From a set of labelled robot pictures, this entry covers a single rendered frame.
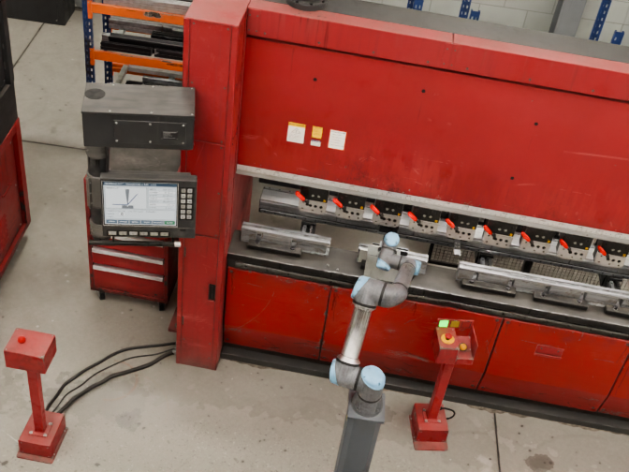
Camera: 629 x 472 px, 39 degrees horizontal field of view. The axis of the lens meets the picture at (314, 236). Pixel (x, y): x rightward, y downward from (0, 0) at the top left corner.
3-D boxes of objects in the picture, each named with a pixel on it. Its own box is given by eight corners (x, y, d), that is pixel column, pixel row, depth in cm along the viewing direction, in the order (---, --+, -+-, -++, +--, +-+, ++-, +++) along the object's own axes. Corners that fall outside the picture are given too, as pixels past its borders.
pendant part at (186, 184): (102, 237, 438) (99, 178, 415) (104, 221, 447) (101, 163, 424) (195, 239, 444) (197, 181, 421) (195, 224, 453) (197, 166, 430)
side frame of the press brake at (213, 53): (175, 363, 544) (182, 16, 396) (208, 272, 609) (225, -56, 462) (215, 371, 543) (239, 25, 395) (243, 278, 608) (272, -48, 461)
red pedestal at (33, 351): (15, 457, 481) (-2, 353, 428) (33, 420, 500) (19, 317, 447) (51, 464, 480) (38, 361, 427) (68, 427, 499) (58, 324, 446)
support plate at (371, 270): (363, 277, 474) (363, 276, 474) (368, 246, 494) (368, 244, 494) (396, 284, 474) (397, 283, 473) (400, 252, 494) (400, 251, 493)
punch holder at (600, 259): (592, 263, 476) (603, 240, 466) (592, 253, 483) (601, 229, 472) (621, 269, 476) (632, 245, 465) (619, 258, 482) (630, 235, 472)
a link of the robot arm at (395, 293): (407, 296, 413) (423, 256, 456) (384, 288, 414) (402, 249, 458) (402, 317, 417) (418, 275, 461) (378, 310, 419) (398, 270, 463)
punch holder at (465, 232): (445, 237, 479) (451, 213, 468) (445, 227, 486) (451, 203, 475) (472, 242, 479) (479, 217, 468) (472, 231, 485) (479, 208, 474)
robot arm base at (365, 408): (381, 419, 431) (385, 405, 424) (350, 415, 431) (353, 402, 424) (382, 395, 442) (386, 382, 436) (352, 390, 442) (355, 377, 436)
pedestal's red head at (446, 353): (435, 363, 478) (442, 340, 467) (431, 341, 490) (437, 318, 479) (472, 364, 481) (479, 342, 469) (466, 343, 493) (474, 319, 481)
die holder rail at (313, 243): (240, 241, 503) (241, 228, 497) (242, 233, 508) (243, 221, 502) (328, 257, 502) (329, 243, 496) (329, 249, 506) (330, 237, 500)
